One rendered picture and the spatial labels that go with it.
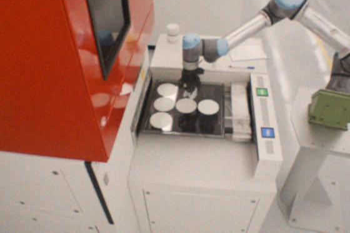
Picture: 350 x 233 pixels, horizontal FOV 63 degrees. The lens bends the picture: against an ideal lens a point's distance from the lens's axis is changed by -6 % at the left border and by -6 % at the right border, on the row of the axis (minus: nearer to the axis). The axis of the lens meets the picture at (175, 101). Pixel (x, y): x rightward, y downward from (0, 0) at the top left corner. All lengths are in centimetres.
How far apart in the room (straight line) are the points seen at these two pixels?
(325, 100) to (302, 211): 97
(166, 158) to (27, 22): 92
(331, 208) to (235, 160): 115
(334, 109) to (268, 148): 45
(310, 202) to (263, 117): 109
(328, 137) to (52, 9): 135
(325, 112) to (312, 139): 15
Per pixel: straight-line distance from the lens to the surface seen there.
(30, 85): 74
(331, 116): 161
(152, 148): 140
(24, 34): 65
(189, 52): 128
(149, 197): 140
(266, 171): 129
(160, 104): 148
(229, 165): 135
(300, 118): 163
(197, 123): 139
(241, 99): 156
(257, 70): 163
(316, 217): 228
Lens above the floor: 192
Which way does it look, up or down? 43 degrees down
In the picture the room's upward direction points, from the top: 2 degrees counter-clockwise
